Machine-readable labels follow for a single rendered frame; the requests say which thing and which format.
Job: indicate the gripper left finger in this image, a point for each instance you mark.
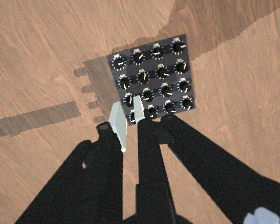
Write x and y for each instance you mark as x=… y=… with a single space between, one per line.
x=102 y=197

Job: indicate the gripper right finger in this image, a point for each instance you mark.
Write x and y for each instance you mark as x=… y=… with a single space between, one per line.
x=242 y=194

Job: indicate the dark grey knob box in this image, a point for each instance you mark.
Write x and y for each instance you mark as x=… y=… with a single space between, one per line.
x=141 y=71

